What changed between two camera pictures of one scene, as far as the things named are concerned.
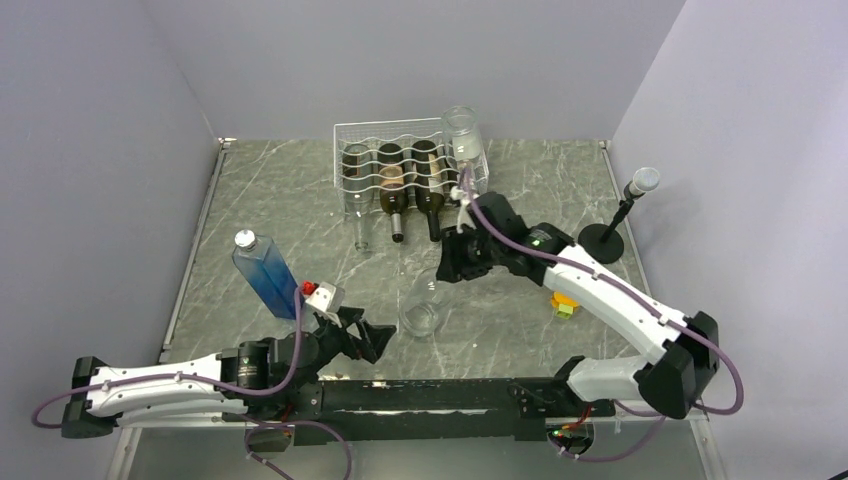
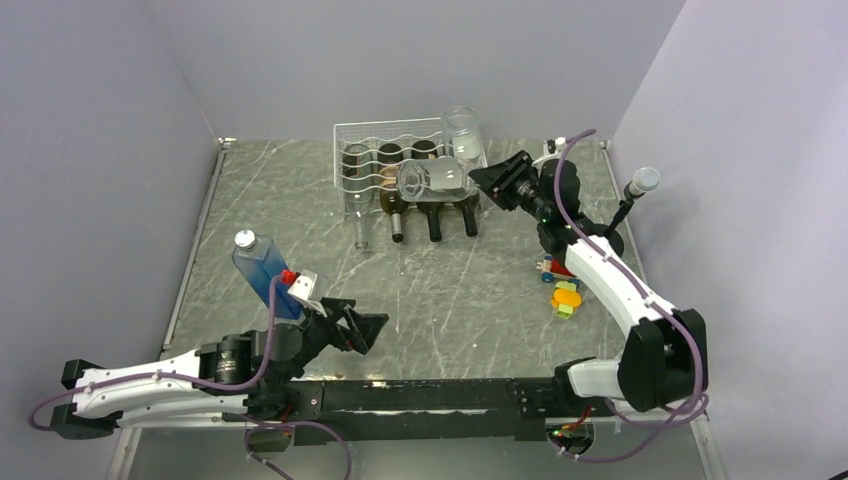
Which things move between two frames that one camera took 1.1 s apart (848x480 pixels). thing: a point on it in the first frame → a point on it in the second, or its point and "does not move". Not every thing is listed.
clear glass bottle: x=357 y=181 does not move
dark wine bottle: x=429 y=184 does not move
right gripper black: x=453 y=266 → x=491 y=177
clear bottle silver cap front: x=420 y=309 → x=436 y=180
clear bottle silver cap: x=463 y=138 does not move
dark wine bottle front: x=392 y=175 does not move
